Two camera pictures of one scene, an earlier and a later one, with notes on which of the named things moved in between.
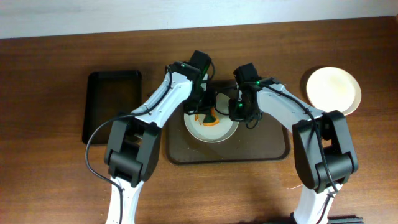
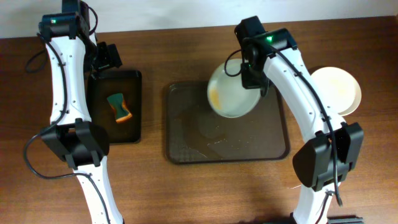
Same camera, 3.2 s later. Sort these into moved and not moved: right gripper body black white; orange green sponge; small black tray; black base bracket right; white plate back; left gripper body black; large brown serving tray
Moved: orange green sponge; left gripper body black; right gripper body black white
Not moved: large brown serving tray; black base bracket right; small black tray; white plate back
